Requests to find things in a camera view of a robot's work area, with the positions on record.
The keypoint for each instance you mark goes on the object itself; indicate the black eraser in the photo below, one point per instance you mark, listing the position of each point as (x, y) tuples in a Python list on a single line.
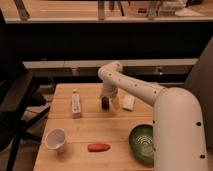
[(105, 103)]

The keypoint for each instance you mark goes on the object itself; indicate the black office chair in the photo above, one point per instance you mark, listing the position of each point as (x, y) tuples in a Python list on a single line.
[(18, 90)]

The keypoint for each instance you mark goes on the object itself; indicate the green ceramic plate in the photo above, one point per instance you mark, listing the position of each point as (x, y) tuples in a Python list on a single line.
[(141, 143)]

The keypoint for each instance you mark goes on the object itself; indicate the orange carrot toy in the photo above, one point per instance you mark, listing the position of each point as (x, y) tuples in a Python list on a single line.
[(98, 147)]

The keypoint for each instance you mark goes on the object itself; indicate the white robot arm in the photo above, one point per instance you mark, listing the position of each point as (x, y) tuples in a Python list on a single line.
[(178, 128)]

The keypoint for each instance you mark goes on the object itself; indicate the white glue bottle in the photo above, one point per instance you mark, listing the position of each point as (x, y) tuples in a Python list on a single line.
[(76, 104)]

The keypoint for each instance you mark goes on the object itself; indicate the white rectangular block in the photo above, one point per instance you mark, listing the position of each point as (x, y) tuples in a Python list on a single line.
[(128, 102)]

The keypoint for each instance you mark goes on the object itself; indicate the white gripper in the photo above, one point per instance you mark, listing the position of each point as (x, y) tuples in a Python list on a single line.
[(110, 94)]

